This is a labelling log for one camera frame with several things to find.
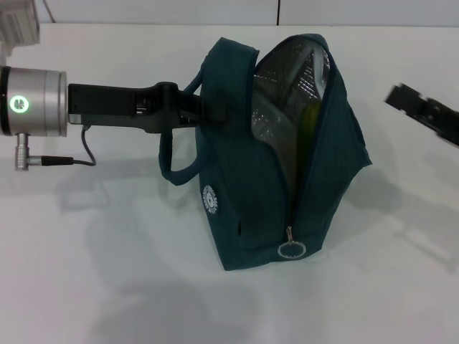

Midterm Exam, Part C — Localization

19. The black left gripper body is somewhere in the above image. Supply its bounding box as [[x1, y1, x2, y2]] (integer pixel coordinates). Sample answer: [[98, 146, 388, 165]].
[[67, 81, 182, 134]]

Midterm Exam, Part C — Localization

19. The dark teal insulated lunch bag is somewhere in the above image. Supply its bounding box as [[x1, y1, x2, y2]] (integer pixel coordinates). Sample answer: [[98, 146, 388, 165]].
[[158, 33, 374, 274]]

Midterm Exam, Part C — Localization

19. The white ring zipper pull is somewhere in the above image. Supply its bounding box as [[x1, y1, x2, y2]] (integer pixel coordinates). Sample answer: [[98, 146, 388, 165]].
[[276, 226, 308, 259]]

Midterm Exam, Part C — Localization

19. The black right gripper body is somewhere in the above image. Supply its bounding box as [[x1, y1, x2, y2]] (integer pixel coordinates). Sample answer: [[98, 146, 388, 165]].
[[426, 107, 459, 148]]

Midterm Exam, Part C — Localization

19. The green cucumber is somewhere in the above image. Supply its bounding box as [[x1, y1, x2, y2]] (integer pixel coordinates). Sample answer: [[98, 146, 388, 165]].
[[299, 102, 322, 151]]

